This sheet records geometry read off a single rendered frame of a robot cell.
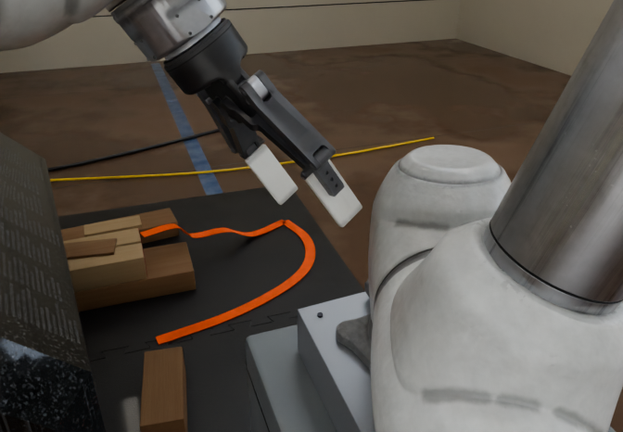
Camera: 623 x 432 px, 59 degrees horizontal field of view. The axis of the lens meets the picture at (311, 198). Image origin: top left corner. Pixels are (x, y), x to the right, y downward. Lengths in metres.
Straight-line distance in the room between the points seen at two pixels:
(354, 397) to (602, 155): 0.43
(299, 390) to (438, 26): 6.85
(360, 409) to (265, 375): 0.19
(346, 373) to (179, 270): 1.65
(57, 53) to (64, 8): 6.00
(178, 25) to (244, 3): 5.94
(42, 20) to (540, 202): 0.30
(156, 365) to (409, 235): 1.40
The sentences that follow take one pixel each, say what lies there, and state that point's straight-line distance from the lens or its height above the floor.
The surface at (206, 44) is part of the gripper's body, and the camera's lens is 0.50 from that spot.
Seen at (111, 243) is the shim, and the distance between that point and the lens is 2.33.
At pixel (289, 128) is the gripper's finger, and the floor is 1.21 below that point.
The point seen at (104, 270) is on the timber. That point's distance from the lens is 2.24.
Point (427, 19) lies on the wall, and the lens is 7.35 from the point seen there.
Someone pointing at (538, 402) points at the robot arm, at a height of 1.10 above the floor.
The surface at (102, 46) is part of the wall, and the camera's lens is 6.32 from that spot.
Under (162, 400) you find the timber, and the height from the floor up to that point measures 0.14.
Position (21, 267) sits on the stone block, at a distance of 1.39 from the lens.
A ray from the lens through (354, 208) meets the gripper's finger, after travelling 0.54.
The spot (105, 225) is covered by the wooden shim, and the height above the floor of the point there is 0.11.
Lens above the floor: 1.37
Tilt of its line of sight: 27 degrees down
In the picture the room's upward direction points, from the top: straight up
